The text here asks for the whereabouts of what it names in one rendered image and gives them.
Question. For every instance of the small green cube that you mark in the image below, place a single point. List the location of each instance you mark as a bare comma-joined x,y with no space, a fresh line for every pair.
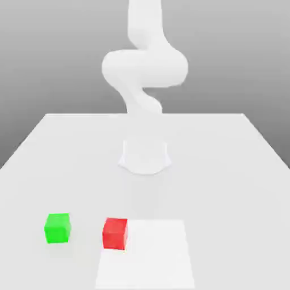
57,228

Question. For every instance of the small red cube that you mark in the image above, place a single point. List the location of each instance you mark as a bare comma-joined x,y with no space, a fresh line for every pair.
114,234

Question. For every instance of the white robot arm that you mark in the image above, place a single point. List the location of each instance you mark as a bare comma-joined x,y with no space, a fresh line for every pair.
145,68

